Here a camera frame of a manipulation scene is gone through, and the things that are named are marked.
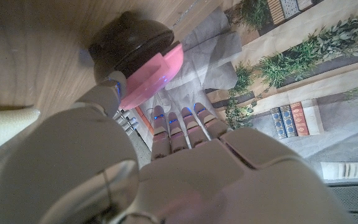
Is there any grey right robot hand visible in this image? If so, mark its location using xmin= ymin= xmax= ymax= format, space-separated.
xmin=113 ymin=109 xmax=140 ymax=136

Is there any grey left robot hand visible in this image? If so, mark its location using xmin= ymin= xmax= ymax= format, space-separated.
xmin=0 ymin=71 xmax=354 ymax=224

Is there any pink mini sandwich press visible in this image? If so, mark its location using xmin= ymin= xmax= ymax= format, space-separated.
xmin=88 ymin=11 xmax=185 ymax=111

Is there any pale yellow sponge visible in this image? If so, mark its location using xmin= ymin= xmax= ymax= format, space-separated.
xmin=0 ymin=107 xmax=41 ymax=161

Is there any printed fabric backdrop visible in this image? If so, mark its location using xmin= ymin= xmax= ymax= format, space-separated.
xmin=134 ymin=0 xmax=358 ymax=187

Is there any white power strip box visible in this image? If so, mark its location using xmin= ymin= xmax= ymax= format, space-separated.
xmin=320 ymin=161 xmax=358 ymax=180

